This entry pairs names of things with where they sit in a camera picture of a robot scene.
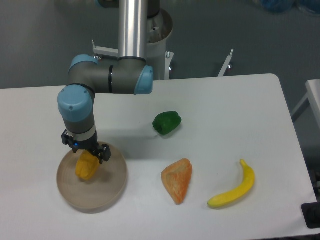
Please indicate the black device at table edge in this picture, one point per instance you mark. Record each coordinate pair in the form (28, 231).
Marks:
(311, 214)

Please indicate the yellow toy pepper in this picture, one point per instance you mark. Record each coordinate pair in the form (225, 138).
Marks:
(86, 166)

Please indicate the beige round plate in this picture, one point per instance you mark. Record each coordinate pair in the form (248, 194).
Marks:
(100, 192)

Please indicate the blue object in background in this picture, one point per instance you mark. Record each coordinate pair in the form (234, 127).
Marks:
(281, 6)

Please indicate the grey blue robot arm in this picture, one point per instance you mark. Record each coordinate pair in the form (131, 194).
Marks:
(86, 77)

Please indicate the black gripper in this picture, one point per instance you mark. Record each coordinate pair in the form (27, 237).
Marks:
(101, 151)

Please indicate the white side table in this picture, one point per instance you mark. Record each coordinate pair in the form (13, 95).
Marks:
(311, 98)

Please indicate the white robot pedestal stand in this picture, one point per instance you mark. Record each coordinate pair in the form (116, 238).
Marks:
(159, 28)

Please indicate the orange toy bread wedge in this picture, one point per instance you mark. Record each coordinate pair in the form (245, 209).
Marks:
(176, 179)

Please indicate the yellow toy banana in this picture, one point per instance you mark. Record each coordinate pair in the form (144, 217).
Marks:
(231, 196)

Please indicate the green toy pepper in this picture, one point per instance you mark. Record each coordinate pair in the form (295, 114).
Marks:
(166, 122)

